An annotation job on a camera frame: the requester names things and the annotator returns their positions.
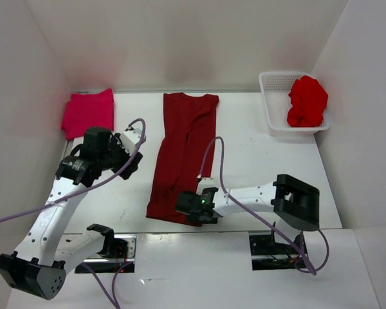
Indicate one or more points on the dark red t shirt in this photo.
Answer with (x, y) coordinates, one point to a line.
(190, 125)

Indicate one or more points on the bright red t shirt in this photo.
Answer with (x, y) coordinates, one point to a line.
(308, 101)

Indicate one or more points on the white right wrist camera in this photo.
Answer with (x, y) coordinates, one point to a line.
(204, 183)

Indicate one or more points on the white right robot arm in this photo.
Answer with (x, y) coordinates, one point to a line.
(295, 202)

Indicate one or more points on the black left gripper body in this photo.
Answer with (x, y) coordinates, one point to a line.
(117, 158)

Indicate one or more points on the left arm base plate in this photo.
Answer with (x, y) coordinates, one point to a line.
(121, 253)

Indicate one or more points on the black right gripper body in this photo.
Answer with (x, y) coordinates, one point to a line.
(213, 220)

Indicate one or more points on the pink red t shirt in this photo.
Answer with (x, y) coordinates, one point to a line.
(88, 110)

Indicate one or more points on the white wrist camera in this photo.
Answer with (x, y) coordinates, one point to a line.
(130, 138)
(204, 183)

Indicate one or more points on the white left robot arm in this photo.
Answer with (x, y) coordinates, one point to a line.
(42, 260)

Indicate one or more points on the white plastic laundry basket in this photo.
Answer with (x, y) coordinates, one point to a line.
(275, 88)

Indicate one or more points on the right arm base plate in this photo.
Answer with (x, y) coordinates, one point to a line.
(269, 255)

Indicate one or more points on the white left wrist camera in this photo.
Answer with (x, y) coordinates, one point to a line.
(130, 138)

